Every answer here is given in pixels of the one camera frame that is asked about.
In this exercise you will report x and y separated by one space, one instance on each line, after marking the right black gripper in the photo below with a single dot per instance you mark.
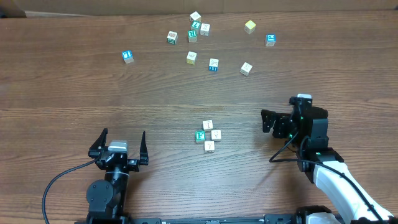
285 125

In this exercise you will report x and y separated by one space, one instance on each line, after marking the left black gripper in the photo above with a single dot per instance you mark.
117 160

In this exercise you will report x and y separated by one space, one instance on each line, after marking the plain wooden picture block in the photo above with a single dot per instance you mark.
207 125

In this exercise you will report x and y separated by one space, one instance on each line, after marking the blue bottom wooden block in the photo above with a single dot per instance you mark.
209 146

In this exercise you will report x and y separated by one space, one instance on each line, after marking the green F letter block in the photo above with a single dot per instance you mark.
200 136

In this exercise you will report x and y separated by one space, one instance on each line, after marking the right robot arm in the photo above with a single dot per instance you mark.
305 128

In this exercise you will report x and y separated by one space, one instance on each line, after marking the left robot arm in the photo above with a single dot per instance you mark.
107 197

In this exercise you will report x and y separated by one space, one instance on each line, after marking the plain tilted wooden block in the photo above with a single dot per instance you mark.
246 68

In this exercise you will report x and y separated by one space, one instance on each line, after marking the blue side wooden block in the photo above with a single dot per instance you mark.
213 64

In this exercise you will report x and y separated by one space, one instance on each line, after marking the blue P letter block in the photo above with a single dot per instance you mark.
270 40

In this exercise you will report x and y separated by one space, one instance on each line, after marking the yellow top block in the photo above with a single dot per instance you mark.
249 27

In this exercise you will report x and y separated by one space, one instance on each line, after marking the yellow side wooden block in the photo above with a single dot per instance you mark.
191 57

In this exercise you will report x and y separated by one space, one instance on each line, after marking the blue top letter block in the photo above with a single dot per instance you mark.
127 56

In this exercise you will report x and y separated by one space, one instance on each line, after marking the wooden X block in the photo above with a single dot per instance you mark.
205 29

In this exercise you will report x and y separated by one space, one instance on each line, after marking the green R letter block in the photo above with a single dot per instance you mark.
192 36

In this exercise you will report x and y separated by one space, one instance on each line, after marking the green L letter block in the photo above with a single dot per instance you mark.
195 26

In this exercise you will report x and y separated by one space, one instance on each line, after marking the green side B block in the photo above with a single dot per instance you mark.
172 37

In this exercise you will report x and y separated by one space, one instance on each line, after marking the top plain wooden block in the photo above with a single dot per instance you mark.
195 16

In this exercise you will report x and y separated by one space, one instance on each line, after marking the cardboard strip at back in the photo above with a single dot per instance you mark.
20 8

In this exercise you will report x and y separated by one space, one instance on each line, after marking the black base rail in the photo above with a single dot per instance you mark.
266 219

